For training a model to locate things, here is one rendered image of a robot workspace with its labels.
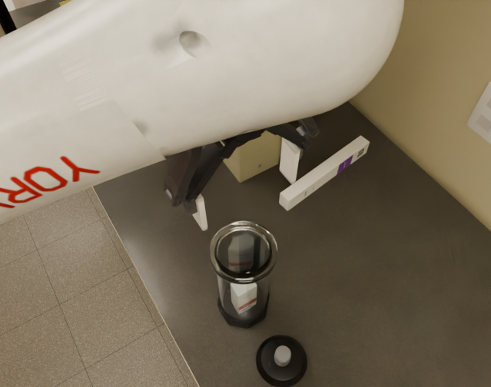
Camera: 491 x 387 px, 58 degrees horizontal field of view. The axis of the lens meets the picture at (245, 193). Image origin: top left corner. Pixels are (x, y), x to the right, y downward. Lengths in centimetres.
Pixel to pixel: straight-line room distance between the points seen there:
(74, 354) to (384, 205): 137
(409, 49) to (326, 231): 45
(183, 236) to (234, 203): 14
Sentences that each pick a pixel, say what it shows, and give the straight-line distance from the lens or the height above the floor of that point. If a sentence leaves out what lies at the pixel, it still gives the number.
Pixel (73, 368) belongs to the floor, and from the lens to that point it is 196.
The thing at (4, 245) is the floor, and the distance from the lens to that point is 232.
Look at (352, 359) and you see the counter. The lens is 90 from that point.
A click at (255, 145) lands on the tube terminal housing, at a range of 99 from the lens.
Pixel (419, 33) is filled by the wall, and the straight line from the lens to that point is 108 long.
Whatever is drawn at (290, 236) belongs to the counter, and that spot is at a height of 94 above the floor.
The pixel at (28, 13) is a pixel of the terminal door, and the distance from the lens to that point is 102.
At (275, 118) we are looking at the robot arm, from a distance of 22.
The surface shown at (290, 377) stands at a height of 98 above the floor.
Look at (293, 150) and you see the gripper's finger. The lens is 55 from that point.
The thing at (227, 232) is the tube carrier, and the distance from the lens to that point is 73.
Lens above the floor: 179
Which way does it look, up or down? 55 degrees down
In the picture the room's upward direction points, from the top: straight up
